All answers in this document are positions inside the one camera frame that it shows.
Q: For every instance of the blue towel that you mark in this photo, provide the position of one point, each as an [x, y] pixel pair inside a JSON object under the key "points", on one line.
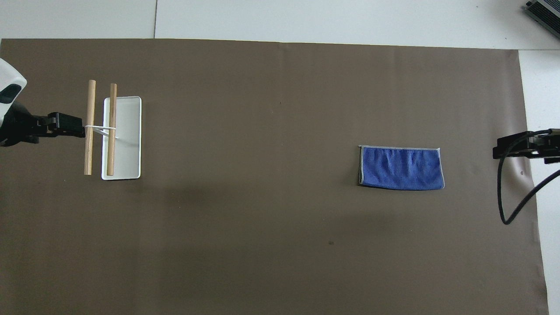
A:
{"points": [[400, 168]]}

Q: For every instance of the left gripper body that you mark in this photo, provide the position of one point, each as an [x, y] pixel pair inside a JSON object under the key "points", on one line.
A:
{"points": [[17, 127]]}

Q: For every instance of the towel rack with wooden bars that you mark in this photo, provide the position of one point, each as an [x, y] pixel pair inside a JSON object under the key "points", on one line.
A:
{"points": [[127, 131]]}

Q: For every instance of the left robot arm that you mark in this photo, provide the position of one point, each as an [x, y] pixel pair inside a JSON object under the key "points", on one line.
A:
{"points": [[9, 74]]}

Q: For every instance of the grey metal device box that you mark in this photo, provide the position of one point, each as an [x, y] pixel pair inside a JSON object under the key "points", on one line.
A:
{"points": [[547, 13]]}

